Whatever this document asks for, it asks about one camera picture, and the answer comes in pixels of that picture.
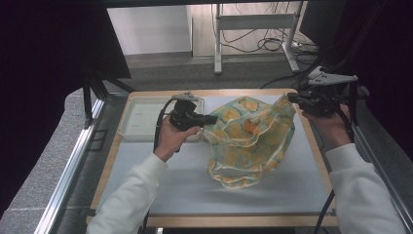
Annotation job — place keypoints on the aluminium frame rail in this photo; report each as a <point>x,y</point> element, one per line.
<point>383,172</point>
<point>65,175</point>

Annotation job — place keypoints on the yellow-orange bottle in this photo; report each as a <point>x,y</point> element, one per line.
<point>252,125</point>

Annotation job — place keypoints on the white metal desk frame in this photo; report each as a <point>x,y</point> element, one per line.
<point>253,22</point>

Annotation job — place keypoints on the white table mat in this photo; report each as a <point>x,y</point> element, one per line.
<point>181,182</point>

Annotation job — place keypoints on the black metal stand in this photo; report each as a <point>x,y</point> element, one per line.
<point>94,91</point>

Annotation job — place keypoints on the fruit print fabric bag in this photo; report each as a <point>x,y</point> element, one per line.
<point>246,146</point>

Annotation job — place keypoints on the white plastic tray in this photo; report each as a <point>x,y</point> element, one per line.
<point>142,117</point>

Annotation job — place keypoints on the person's left hand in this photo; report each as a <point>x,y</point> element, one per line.
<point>170,139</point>

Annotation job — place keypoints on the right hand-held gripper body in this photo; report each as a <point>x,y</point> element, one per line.
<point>321,100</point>

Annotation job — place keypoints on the person's right hand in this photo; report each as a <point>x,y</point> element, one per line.
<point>331,130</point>

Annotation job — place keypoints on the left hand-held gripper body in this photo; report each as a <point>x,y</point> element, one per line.
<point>185,113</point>

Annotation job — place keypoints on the dark curtain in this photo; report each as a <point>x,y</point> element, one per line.
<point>383,65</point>
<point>42,81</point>

